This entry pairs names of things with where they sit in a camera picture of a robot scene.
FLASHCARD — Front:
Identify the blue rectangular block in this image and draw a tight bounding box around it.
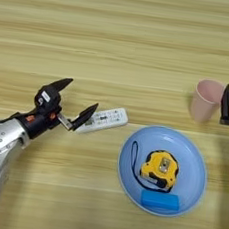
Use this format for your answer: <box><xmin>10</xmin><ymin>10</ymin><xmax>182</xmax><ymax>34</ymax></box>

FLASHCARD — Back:
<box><xmin>139</xmin><ymin>189</ymin><xmax>182</xmax><ymax>212</ymax></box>

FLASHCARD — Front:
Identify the white remote control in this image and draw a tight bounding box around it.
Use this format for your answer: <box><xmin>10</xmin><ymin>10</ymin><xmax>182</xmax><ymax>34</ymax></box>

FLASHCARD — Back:
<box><xmin>73</xmin><ymin>102</ymin><xmax>130</xmax><ymax>140</ymax></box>

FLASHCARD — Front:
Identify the light blue round plate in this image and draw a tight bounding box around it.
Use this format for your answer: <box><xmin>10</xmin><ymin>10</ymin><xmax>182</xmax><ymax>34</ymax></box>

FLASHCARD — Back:
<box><xmin>112</xmin><ymin>121</ymin><xmax>213</xmax><ymax>221</ymax></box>

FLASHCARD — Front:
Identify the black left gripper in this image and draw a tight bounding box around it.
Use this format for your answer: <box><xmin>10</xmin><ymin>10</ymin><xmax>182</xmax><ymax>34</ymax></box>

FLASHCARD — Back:
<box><xmin>13</xmin><ymin>72</ymin><xmax>102</xmax><ymax>147</ymax></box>

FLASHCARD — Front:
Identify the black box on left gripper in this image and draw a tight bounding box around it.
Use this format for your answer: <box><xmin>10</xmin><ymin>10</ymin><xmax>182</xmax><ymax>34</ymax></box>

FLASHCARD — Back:
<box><xmin>32</xmin><ymin>83</ymin><xmax>64</xmax><ymax>114</ymax></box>

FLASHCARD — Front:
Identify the yellow black tape measure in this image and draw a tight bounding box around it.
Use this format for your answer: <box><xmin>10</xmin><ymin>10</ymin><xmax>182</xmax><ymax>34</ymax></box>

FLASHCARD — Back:
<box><xmin>126</xmin><ymin>140</ymin><xmax>183</xmax><ymax>195</ymax></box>

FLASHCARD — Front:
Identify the pink plastic cup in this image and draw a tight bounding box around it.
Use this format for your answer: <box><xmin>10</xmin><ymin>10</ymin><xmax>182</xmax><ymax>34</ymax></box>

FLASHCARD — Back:
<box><xmin>187</xmin><ymin>77</ymin><xmax>227</xmax><ymax>126</ymax></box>

